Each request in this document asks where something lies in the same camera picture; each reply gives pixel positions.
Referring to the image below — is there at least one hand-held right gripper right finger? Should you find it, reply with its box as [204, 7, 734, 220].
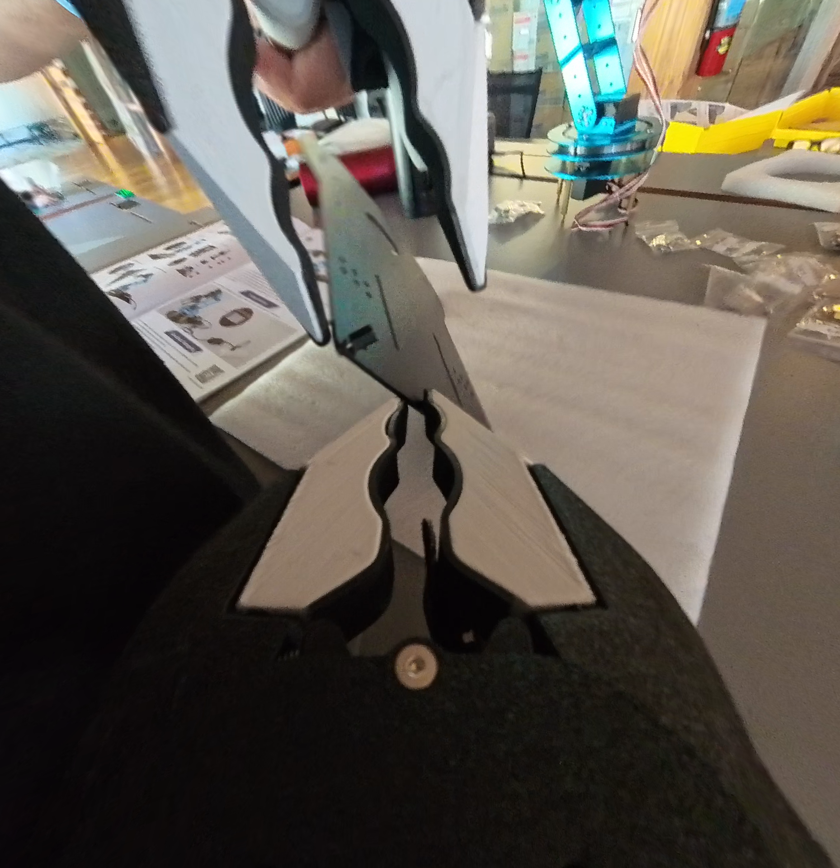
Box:
[425, 395, 596, 614]

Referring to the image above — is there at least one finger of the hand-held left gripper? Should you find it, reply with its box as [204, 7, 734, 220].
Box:
[132, 0, 327, 346]
[393, 0, 490, 294]

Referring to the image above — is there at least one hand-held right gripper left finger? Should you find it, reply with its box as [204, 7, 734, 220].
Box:
[237, 399, 404, 616]

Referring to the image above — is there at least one instruction booklet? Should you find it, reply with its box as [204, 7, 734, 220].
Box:
[94, 224, 326, 404]

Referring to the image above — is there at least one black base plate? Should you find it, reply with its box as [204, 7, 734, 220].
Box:
[299, 132, 496, 433]

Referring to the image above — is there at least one person's left hand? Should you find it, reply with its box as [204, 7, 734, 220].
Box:
[254, 26, 358, 114]

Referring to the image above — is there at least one black office chair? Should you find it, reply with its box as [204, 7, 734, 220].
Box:
[491, 68, 544, 138]

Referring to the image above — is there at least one crumpled clear bag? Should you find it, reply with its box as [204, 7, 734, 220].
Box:
[489, 198, 547, 226]

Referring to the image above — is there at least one white foam sheet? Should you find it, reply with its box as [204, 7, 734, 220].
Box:
[210, 254, 770, 659]

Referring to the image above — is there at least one wooden pillar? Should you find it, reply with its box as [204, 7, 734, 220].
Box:
[640, 0, 706, 103]

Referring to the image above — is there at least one white printed paper strip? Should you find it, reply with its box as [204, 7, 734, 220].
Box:
[664, 98, 750, 126]

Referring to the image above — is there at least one yellow plastic bin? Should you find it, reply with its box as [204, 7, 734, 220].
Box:
[661, 110, 782, 155]

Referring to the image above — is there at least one red fire extinguisher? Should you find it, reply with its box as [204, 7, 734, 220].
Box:
[697, 0, 738, 77]

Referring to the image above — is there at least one person's black clothing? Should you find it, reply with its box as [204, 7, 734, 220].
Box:
[0, 163, 258, 868]

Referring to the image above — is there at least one white foam insert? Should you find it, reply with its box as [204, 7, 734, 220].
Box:
[722, 149, 840, 214]

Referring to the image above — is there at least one pile of small screw bags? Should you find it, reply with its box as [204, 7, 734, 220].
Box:
[633, 217, 840, 350]

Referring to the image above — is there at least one yellow folded card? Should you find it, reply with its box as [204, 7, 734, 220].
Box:
[773, 87, 840, 148]

